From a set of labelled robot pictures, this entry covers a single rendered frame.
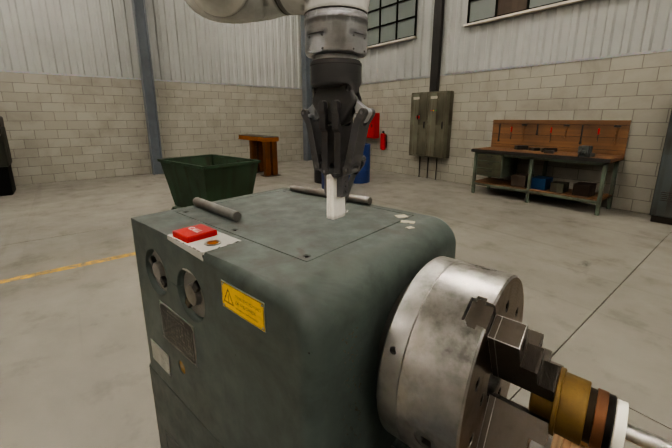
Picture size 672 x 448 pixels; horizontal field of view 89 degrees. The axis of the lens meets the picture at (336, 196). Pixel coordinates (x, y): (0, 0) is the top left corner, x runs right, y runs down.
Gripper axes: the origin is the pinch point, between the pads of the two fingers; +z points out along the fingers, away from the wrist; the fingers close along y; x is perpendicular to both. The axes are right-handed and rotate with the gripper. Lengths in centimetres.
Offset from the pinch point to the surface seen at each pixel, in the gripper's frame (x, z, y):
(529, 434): 7.5, 31.3, 29.5
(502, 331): 5.1, 15.8, 25.0
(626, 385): 192, 135, 52
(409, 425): -3.6, 29.8, 16.6
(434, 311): 2.5, 14.9, 16.5
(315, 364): -12.8, 19.0, 7.5
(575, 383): 11.5, 23.3, 33.4
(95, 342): 8, 135, -220
